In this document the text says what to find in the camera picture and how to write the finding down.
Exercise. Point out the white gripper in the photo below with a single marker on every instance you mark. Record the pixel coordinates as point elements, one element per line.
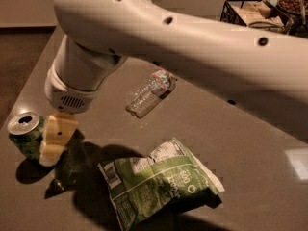
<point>65,99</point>

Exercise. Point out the green soda can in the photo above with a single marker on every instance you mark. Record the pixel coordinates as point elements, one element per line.
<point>25,131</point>

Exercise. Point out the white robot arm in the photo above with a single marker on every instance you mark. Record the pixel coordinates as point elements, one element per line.
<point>265,73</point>

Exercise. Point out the green chip bag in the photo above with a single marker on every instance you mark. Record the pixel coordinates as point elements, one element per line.
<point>141,187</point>

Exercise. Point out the clear plastic water bottle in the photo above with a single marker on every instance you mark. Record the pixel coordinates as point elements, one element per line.
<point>143,98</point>

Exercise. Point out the black wire basket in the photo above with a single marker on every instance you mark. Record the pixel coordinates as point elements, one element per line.
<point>256,14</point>

